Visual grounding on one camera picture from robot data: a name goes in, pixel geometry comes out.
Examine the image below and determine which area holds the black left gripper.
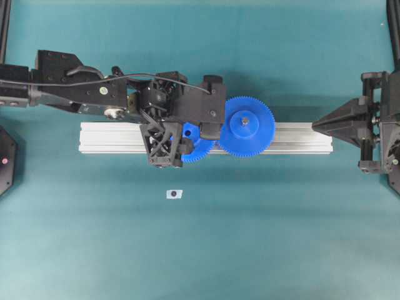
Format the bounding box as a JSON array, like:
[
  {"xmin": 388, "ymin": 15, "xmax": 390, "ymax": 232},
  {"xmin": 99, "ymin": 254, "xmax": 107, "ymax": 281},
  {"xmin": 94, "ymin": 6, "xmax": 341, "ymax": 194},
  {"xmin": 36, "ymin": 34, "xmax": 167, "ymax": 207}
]
[{"xmin": 126, "ymin": 71, "xmax": 188, "ymax": 168}]

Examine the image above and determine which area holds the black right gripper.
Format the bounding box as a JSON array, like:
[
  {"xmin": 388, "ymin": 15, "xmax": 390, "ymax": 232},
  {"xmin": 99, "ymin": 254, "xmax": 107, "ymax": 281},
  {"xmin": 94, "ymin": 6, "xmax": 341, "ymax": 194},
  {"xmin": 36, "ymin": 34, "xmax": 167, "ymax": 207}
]
[{"xmin": 312, "ymin": 71, "xmax": 399, "ymax": 174}]

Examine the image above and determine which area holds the small blue plastic gear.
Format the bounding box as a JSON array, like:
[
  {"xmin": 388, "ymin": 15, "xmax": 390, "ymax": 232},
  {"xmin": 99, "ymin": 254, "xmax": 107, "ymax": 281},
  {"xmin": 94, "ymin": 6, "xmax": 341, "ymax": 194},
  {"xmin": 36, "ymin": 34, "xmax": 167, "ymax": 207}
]
[{"xmin": 181, "ymin": 122, "xmax": 215, "ymax": 163}]

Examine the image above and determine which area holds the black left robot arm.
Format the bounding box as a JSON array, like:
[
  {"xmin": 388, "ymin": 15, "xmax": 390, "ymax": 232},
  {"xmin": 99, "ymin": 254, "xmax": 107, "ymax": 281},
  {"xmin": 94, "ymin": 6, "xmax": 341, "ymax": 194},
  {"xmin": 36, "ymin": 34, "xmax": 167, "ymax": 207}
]
[{"xmin": 1, "ymin": 50, "xmax": 194, "ymax": 168}]

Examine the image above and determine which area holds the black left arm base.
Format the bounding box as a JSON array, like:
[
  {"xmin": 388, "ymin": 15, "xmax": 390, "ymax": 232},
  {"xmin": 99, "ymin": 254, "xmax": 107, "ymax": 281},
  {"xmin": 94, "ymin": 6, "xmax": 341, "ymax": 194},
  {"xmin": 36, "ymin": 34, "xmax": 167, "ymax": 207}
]
[{"xmin": 0, "ymin": 126, "xmax": 18, "ymax": 195}]

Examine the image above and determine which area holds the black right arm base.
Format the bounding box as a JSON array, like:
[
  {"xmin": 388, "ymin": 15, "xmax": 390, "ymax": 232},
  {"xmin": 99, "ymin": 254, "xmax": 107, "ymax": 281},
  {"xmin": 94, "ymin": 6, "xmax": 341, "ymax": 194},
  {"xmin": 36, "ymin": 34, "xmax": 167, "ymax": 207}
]
[{"xmin": 387, "ymin": 171, "xmax": 400, "ymax": 196}]

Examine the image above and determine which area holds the large blue plastic gear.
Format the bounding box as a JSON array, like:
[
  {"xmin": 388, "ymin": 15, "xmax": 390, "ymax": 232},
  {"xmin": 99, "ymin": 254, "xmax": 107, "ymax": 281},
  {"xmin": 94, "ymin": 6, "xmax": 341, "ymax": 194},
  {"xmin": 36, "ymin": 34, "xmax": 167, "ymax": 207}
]
[{"xmin": 219, "ymin": 96, "xmax": 276, "ymax": 158}]

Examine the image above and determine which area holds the white marker sticker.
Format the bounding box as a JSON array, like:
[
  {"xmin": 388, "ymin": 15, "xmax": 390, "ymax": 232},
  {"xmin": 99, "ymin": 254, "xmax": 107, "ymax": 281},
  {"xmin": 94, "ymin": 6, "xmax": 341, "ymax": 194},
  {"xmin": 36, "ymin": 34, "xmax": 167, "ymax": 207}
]
[{"xmin": 166, "ymin": 189, "xmax": 183, "ymax": 199}]

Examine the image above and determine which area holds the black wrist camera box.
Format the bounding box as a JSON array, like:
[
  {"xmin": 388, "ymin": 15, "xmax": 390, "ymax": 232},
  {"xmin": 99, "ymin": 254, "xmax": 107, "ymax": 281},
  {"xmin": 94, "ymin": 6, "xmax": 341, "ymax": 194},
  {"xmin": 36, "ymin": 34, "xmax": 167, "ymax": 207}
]
[{"xmin": 171, "ymin": 75, "xmax": 227, "ymax": 140}]

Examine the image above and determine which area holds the black camera cable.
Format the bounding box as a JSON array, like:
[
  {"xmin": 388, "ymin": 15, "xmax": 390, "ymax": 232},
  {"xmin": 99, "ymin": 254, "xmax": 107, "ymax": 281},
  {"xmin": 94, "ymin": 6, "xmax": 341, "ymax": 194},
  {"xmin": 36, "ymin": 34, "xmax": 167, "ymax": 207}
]
[{"xmin": 0, "ymin": 73, "xmax": 211, "ymax": 96}]

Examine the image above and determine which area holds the silver aluminium extrusion rail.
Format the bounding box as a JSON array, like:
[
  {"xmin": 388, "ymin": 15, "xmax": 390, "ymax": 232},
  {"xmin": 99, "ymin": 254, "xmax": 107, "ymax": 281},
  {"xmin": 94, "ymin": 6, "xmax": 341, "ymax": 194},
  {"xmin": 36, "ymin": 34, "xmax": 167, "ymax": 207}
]
[{"xmin": 79, "ymin": 122, "xmax": 333, "ymax": 155}]

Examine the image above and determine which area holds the right black frame post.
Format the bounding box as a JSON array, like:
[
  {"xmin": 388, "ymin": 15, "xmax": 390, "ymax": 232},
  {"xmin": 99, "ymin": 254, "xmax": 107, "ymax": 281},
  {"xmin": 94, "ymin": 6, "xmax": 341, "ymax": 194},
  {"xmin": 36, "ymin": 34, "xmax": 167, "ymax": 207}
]
[{"xmin": 386, "ymin": 0, "xmax": 400, "ymax": 71}]

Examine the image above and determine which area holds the black frame post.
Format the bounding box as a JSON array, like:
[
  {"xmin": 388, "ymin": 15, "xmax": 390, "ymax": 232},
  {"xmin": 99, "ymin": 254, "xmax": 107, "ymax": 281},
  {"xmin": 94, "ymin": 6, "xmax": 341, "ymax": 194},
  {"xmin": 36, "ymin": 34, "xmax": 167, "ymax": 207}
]
[
  {"xmin": 0, "ymin": 0, "xmax": 11, "ymax": 64},
  {"xmin": 386, "ymin": 0, "xmax": 400, "ymax": 71}
]

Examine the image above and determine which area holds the left black frame post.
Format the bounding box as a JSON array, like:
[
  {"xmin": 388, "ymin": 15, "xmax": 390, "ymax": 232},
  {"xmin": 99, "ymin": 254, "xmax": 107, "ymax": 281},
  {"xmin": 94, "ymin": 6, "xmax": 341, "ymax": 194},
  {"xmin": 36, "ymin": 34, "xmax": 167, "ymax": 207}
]
[{"xmin": 0, "ymin": 0, "xmax": 11, "ymax": 64}]

